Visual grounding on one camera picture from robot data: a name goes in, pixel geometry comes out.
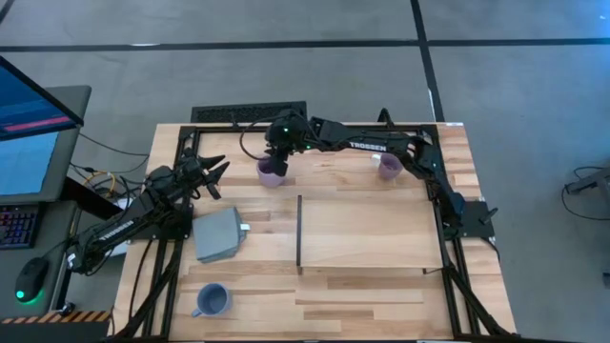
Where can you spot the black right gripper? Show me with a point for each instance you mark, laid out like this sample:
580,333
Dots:
278,143

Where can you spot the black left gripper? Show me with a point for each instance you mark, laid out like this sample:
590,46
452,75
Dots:
190,171

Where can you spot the large all-purple mug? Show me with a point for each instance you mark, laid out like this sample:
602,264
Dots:
267,180

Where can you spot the blue-grey mug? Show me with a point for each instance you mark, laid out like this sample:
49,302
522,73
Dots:
212,300

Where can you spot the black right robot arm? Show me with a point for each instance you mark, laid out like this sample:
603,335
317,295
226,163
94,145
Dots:
381,143

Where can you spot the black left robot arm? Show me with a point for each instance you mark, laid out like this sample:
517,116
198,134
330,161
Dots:
119,231

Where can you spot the grey folded cloth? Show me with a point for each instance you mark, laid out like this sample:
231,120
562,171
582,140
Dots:
217,236

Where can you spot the small white box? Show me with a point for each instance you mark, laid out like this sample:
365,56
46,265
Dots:
121,248

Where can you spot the grey framed computer monitor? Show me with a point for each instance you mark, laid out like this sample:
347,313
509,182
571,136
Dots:
28,162

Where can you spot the black framed computer monitor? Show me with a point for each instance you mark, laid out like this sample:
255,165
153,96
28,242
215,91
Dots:
28,109

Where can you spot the backlit black keyboard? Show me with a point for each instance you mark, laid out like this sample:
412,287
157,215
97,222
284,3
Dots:
16,226

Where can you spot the black computer mouse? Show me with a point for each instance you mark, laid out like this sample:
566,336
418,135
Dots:
31,278

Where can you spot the black box hazard stripe edge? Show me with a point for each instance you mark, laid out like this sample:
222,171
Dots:
47,317

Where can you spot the grey desk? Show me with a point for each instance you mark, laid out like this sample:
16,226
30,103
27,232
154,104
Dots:
7,267

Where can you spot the black floor stand leg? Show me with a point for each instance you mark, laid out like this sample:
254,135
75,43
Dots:
591,182

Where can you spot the black aluminium table frame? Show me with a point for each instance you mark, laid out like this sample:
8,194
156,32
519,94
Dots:
219,128

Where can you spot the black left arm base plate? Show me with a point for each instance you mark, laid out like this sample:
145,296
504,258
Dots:
178,228

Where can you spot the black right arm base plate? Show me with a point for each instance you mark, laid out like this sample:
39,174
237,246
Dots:
476,221

